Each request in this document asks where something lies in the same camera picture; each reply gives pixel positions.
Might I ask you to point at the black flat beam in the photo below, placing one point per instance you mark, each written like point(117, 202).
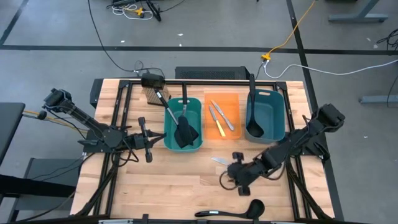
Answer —
point(31, 186)

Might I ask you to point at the dark teal plastic bin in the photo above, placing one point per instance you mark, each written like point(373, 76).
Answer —
point(270, 115)

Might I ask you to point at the orange translucent plastic bin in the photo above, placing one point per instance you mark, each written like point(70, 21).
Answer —
point(230, 105)

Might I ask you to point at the black plastic ladle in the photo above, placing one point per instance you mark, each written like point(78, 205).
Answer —
point(255, 130)

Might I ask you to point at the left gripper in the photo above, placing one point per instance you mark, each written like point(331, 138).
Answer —
point(140, 141)

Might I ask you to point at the silver table knife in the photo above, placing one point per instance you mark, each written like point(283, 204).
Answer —
point(219, 160)
point(222, 115)

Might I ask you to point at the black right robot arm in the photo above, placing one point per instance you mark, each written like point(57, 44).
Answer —
point(298, 139)

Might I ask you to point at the light teal plastic bin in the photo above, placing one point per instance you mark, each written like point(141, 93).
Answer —
point(171, 137)

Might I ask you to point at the black aluminium table frame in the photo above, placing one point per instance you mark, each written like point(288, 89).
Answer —
point(217, 82)

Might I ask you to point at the black slotted spatula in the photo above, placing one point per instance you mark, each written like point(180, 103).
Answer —
point(184, 93)
point(166, 104)

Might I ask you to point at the grey desk foot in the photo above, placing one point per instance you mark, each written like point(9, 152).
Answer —
point(379, 99)
point(357, 17)

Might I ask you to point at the black side table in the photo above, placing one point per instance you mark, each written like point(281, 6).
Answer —
point(9, 124)

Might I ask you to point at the black perforated computer case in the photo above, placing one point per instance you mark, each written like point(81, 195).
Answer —
point(211, 73)

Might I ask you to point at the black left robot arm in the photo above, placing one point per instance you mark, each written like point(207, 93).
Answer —
point(81, 113)

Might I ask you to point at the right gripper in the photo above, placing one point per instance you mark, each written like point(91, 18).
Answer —
point(248, 171)

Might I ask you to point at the black ladle white label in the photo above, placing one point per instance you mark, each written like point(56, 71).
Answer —
point(255, 210)

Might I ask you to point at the silver aluminium bar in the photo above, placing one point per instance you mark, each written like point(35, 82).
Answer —
point(115, 221)

